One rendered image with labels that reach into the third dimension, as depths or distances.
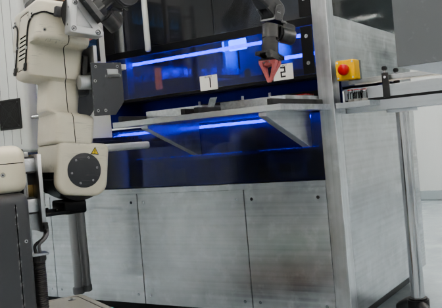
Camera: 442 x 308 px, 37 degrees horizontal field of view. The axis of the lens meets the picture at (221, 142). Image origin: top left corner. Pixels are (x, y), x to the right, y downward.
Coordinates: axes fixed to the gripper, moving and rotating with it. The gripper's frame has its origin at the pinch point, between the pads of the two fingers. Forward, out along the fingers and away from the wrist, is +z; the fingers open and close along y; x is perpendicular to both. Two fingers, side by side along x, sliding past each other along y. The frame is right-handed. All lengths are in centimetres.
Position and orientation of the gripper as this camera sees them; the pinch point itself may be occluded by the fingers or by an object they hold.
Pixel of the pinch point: (269, 79)
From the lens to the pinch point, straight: 227.1
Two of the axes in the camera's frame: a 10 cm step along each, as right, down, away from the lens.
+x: -8.4, 0.6, 5.3
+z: -0.2, 9.9, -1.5
